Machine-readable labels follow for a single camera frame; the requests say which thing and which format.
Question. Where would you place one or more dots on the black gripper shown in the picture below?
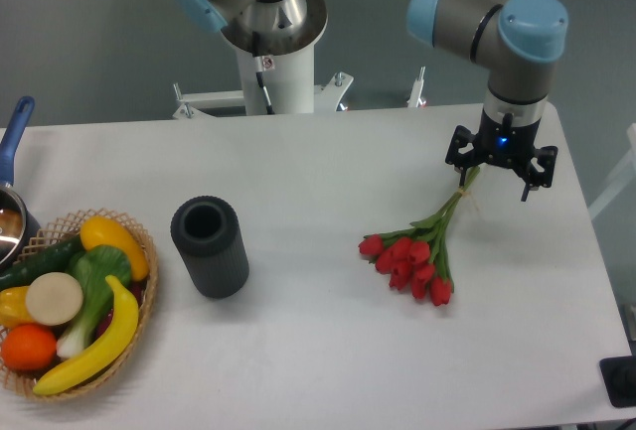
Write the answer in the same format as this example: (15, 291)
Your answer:
(500, 143)

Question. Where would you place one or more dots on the red tulip bouquet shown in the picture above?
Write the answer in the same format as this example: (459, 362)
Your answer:
(416, 257)

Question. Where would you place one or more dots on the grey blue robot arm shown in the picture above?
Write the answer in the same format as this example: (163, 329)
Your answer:
(518, 42)

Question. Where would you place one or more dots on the black device at table edge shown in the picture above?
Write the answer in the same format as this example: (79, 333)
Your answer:
(618, 375)

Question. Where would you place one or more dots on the dark grey ribbed vase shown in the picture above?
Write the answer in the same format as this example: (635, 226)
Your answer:
(206, 233)

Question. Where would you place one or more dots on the yellow banana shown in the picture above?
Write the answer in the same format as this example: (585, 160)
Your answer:
(102, 352)

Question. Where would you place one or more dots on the green bok choy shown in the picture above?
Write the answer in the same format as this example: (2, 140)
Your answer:
(90, 268)

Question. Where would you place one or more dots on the green cucumber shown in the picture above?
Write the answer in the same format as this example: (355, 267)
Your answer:
(54, 258)

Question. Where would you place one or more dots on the beige round wooden disc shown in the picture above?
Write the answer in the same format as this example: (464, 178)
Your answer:
(54, 299)

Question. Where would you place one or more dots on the yellow bell pepper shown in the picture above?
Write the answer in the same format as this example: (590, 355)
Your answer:
(13, 309)

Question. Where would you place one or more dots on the orange fruit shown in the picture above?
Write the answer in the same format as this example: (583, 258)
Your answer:
(29, 347)

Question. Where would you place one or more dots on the woven wicker basket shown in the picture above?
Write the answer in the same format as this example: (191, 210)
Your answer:
(64, 228)

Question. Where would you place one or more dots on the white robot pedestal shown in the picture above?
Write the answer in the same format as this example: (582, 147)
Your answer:
(274, 45)

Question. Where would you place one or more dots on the blue handled saucepan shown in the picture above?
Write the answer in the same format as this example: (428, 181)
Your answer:
(18, 226)

